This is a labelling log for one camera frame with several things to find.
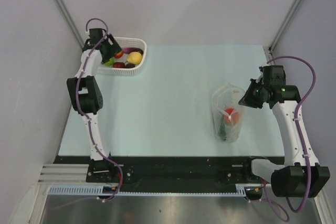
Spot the green fake pepper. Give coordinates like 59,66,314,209
103,57,114,67

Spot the red fake apple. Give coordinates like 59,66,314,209
114,51,123,59

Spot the purple fake eggplant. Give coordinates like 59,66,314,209
122,47,144,54

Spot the dark red fake plum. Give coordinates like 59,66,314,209
112,62,125,68

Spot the clear polka dot zip bag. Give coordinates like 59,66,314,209
211,83,245,143

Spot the orange fake peach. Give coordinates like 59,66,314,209
224,108,240,125

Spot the yellow fake lemon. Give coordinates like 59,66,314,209
127,51,143,65

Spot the dark brown fake fruit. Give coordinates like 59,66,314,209
125,63,136,69

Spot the green fake cucumber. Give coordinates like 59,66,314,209
216,115,230,141

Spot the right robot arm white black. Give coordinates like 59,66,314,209
239,66,330,198

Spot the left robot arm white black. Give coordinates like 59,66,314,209
66,28,122,182

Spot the white perforated plastic basket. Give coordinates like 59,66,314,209
96,37,148,76

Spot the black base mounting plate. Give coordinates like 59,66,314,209
54,155,289,194

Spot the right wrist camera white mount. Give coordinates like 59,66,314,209
257,65,267,82

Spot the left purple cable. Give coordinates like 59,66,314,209
75,18,124,204

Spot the purple cable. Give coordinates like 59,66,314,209
75,18,124,204
262,56,317,222

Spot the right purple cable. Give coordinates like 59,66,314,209
262,56,317,222

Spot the white slotted cable duct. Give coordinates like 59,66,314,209
48,185,124,196

